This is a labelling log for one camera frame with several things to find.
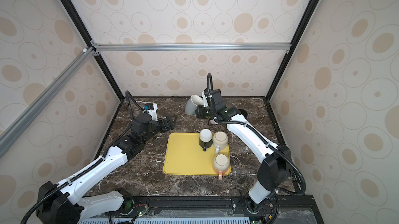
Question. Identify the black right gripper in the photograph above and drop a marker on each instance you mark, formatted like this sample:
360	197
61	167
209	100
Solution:
199	112

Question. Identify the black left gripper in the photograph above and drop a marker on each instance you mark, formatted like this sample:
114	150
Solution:
166	128

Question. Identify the grey mug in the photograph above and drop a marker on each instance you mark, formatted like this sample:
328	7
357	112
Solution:
192	105

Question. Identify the black mug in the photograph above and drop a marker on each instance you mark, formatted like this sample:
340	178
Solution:
243	112

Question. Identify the black-green mug white base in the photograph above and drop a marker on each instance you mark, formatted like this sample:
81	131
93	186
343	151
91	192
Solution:
205	139

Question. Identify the peach mug cream base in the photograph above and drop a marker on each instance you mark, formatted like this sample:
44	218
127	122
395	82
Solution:
221	164

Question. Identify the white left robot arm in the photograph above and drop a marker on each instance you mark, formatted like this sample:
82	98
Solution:
65	202

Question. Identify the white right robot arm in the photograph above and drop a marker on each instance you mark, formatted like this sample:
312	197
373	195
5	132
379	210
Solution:
276	163

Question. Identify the speckled beige mug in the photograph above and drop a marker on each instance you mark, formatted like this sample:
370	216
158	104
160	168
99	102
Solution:
220	141

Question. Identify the yellow plastic tray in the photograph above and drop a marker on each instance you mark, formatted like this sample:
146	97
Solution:
184	156

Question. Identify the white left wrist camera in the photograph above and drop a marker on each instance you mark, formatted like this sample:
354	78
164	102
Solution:
151	108

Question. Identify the horizontal aluminium rail back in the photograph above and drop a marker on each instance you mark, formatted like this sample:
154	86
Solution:
194	46

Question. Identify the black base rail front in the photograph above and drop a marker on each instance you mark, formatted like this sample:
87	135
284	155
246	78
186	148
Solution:
217	210

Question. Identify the diagonal aluminium rail left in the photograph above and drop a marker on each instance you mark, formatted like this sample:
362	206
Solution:
17	127

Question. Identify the black corner frame post right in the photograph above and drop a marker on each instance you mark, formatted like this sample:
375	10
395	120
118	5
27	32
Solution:
306	17

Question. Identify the black corner frame post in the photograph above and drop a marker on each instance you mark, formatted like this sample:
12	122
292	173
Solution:
306	17
81	27

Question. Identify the black corner frame post left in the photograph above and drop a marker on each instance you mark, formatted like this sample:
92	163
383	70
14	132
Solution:
81	27

